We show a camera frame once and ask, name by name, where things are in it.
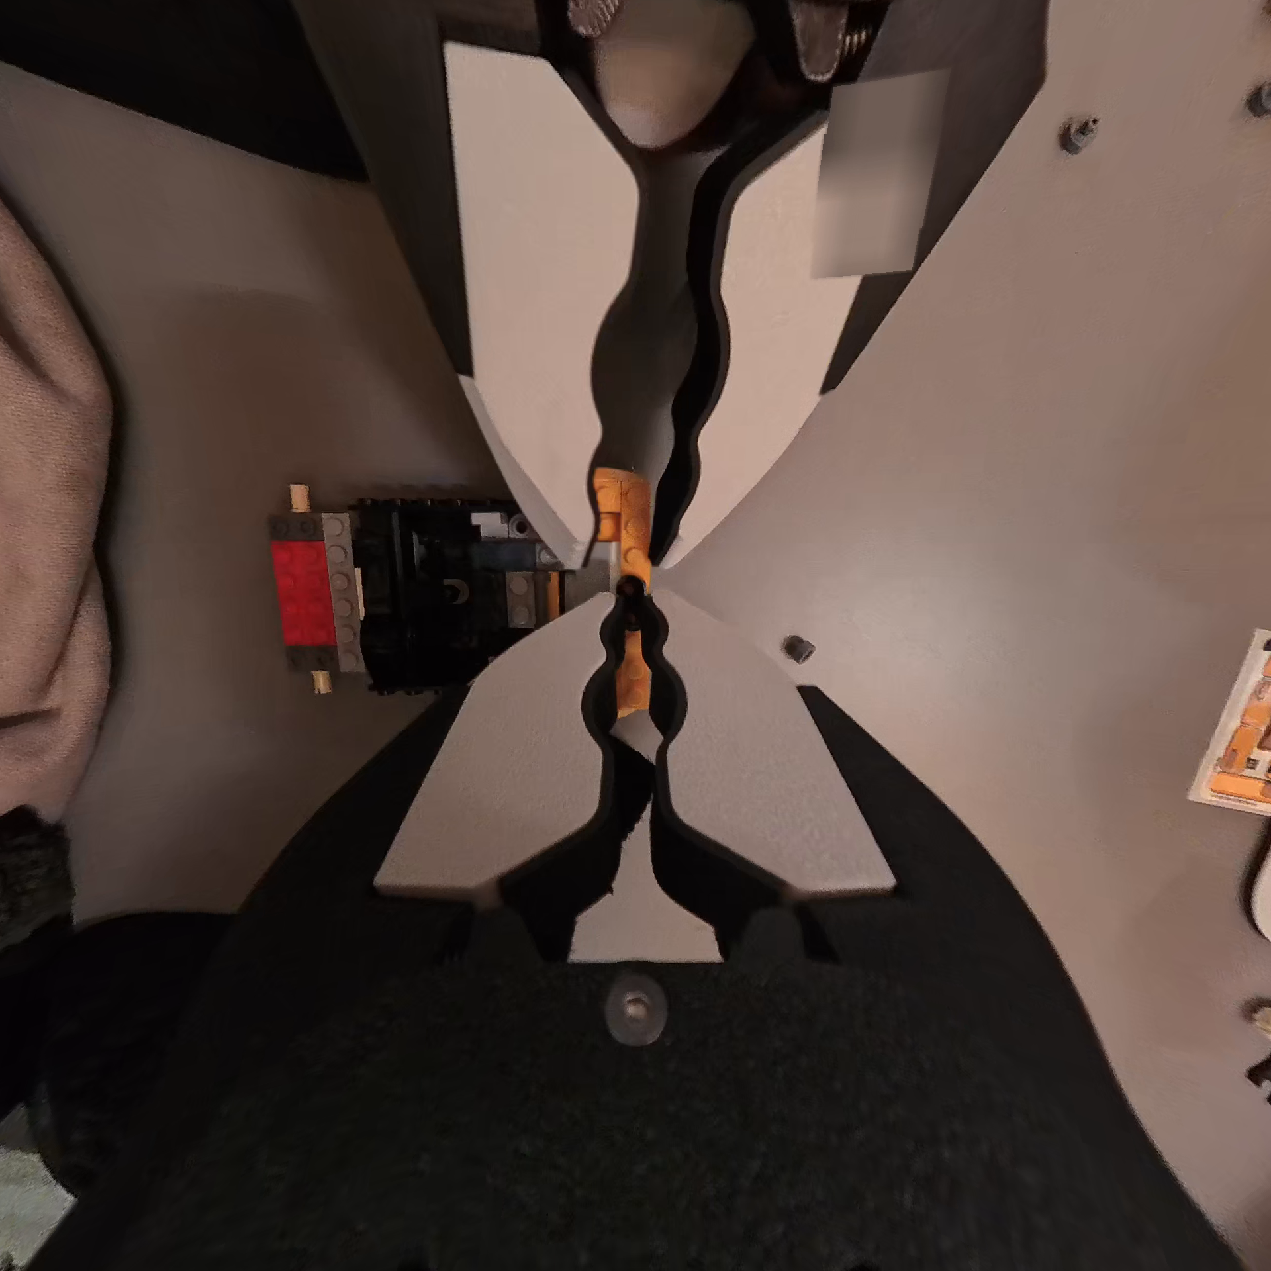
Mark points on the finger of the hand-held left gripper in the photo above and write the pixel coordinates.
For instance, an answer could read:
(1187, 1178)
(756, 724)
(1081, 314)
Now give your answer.
(537, 298)
(776, 347)

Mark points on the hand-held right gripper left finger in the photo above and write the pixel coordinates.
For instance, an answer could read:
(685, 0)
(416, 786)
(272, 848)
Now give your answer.
(497, 784)

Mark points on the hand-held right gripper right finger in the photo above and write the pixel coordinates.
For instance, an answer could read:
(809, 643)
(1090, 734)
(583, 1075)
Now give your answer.
(776, 784)

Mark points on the orange black lego car body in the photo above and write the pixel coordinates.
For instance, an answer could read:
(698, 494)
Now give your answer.
(417, 597)

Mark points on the long orange lego plate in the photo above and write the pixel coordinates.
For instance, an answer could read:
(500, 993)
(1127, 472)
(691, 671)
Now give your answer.
(633, 516)

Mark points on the black rounded two-stud lego plate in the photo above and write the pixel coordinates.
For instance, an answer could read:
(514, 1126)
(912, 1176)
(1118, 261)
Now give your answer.
(632, 591)

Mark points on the small dark grey lego piece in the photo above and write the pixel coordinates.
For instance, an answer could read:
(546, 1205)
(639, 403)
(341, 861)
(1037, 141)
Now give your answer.
(798, 650)

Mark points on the orange lego sticker sheet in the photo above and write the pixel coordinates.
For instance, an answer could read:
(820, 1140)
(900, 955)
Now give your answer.
(1237, 734)

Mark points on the person's pale hoodie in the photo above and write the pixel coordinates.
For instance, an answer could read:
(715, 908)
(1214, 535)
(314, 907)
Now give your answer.
(51, 497)

